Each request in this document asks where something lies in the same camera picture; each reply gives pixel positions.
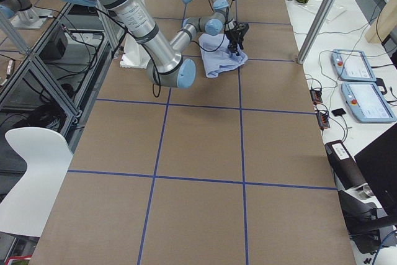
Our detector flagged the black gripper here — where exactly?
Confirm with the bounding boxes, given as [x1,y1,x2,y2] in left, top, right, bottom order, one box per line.
[226,27,244,56]

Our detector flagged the light blue striped shirt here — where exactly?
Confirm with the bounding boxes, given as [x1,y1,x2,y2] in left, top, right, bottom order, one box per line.
[198,34,248,78]

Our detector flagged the clear plastic bag green print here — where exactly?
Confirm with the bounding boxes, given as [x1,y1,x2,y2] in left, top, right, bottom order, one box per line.
[296,0,350,24]

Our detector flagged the red black circuit board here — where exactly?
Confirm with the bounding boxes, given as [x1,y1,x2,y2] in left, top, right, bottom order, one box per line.
[310,89,323,105]

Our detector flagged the upper blue teach pendant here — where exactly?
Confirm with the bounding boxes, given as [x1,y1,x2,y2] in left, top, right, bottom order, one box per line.
[331,49,376,82]

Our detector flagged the blue teach pendant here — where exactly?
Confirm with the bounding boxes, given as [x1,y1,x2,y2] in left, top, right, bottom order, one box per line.
[331,49,376,82]
[341,82,396,124]

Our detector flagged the brown paper table cover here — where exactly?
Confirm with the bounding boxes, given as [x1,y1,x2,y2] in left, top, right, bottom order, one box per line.
[31,0,355,264]

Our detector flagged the small black pad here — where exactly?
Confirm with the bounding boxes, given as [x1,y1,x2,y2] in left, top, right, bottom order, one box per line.
[331,108,346,117]

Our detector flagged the lower blue teach pendant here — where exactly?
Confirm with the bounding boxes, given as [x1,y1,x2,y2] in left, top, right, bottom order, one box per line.
[341,82,396,124]

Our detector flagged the dark box with white label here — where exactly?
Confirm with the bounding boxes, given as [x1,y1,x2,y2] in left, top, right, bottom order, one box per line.
[324,140,367,189]

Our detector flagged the black monitor on stand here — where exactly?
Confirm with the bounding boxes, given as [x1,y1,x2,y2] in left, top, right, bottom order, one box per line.
[355,125,396,215]

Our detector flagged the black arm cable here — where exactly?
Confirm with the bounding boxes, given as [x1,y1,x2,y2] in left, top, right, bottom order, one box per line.
[92,7,162,98]

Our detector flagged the white camera pillar with base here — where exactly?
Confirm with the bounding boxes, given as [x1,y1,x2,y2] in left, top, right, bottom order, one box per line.
[120,35,150,69]

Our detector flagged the aluminium frame post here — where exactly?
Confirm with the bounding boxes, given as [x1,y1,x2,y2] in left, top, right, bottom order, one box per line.
[297,0,335,65]

